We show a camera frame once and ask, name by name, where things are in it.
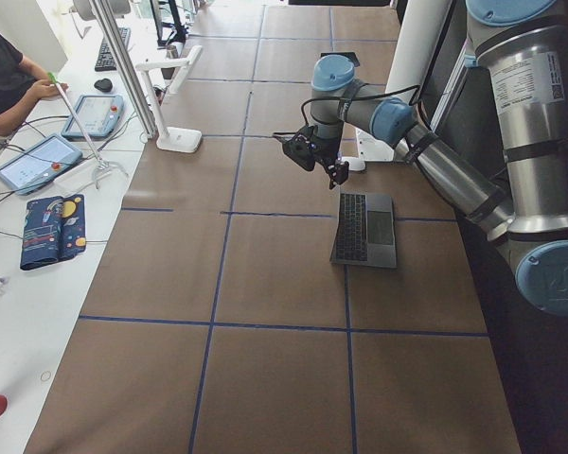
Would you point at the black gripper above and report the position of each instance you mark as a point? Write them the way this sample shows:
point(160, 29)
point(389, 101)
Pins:
point(326, 150)

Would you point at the grey laptop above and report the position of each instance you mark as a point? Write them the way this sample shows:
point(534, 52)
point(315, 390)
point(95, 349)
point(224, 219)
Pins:
point(365, 233)

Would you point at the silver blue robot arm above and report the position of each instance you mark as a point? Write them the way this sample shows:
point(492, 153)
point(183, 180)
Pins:
point(520, 43)

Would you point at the white computer mouse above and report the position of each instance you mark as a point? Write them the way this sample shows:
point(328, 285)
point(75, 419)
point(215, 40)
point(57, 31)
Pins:
point(355, 164)

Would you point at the black mouse on desk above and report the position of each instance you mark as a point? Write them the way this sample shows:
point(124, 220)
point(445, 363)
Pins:
point(104, 85)

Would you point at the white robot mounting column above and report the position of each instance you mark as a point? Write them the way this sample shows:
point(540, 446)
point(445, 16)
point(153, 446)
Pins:
point(421, 27)

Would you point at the metal reacher grabber stick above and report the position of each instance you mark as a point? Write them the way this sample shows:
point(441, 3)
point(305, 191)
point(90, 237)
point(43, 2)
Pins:
point(103, 167)

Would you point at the far blue teach pendant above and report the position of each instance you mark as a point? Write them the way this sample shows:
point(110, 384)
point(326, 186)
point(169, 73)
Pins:
point(99, 114)

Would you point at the blue teach pendant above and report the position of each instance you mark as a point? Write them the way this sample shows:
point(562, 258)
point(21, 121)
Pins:
point(40, 165)
point(99, 114)

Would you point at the black keyboard on desk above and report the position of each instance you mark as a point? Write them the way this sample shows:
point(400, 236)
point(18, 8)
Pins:
point(106, 60)

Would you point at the blue space pattern pouch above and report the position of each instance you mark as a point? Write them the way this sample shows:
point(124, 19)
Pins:
point(54, 231)

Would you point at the near blue teach pendant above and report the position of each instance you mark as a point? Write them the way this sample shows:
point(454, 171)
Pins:
point(40, 165)

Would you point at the seated person black shirt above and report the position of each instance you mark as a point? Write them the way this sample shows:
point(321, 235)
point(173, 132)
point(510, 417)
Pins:
point(23, 83)

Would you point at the aluminium frame post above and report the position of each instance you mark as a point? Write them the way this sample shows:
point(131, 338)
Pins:
point(106, 20)

